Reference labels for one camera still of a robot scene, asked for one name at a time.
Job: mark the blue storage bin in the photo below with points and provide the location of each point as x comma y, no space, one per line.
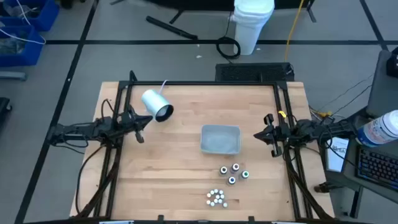
31,57
46,18

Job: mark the green-capped food coloring bottle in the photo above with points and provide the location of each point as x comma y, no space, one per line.
245,175

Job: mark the black keyboard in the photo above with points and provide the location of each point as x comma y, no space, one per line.
377,166

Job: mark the white wipes canister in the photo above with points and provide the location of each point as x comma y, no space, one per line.
377,129

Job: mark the blue-capped food coloring bottle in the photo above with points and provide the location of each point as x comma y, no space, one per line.
231,180

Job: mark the black floor clamp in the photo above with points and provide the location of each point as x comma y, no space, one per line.
325,187

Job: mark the white trash can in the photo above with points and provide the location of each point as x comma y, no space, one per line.
248,31

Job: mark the silver aluminium profile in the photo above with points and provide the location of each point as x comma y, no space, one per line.
116,222
289,222

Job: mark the black device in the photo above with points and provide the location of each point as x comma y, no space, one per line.
393,63

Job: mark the black aluminium table frame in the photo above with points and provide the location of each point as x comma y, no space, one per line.
202,83

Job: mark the black perforated metal case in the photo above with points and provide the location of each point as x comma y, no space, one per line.
252,72

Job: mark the grey metal bar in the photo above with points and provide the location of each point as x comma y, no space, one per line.
12,75

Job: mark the dark grey desk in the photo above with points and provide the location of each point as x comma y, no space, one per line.
349,168

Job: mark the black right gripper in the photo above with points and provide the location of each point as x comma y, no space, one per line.
280,133

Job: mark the grey flat panel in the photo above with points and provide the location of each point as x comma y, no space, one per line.
382,93

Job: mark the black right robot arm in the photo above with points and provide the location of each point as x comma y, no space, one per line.
326,129

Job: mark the black rod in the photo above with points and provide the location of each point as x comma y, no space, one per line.
171,28

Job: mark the black-capped food coloring bottle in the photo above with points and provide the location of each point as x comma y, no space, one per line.
223,170

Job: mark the purple-capped food coloring bottle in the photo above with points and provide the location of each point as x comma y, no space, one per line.
235,167

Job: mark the white cylindrical spotlight lamp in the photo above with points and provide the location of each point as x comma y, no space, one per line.
154,104

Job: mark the grey plastic bin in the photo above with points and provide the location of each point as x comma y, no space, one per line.
220,140

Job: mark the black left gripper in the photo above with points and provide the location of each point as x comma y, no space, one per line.
129,123

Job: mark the white paper sheet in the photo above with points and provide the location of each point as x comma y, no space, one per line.
337,158

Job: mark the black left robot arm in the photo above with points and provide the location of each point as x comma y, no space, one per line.
81,130

